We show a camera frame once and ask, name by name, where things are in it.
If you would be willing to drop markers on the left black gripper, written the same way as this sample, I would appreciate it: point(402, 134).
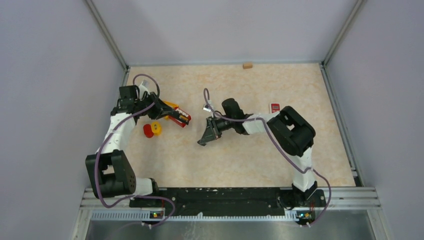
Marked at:
point(157, 110)

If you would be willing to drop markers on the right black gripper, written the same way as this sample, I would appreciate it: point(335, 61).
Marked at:
point(212, 132)

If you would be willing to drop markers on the black remote control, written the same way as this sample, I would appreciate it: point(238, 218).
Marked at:
point(179, 116)

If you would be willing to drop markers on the white red remote control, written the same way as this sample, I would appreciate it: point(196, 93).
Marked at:
point(274, 108)

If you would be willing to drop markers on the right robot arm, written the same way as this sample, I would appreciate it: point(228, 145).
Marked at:
point(288, 130)

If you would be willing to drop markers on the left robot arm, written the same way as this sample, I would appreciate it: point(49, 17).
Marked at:
point(110, 172)

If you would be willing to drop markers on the red yellow toy piece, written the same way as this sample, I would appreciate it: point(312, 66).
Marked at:
point(153, 129)

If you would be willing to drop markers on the red yellow toy phone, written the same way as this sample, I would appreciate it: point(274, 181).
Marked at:
point(172, 105)

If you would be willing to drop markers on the small wooden block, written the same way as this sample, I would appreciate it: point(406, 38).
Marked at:
point(247, 65)

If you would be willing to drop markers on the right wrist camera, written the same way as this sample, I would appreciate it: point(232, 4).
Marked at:
point(208, 109)

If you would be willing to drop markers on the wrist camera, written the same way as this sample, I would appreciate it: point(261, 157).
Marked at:
point(143, 88)
point(208, 109)

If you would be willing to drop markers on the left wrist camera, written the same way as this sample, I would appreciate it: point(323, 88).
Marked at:
point(143, 88)

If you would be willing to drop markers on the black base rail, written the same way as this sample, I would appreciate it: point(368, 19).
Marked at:
point(230, 202)

